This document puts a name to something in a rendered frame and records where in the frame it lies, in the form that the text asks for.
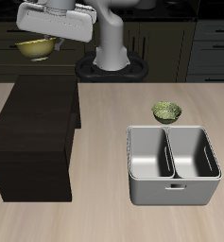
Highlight dark kitchen cupboards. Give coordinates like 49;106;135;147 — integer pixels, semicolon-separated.
0;0;224;84

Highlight dark wooden cabinet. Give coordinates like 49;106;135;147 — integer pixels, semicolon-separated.
0;74;82;203

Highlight green patterned bowl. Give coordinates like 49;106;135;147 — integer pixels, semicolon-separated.
150;100;183;125

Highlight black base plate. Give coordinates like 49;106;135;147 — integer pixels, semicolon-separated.
75;50;149;79

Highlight white two-bin basket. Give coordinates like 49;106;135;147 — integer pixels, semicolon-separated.
126;125;223;207

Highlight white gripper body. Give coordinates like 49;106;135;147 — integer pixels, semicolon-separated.
15;1;97;43

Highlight yellow bowl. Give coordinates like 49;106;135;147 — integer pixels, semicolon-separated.
15;37;58;62

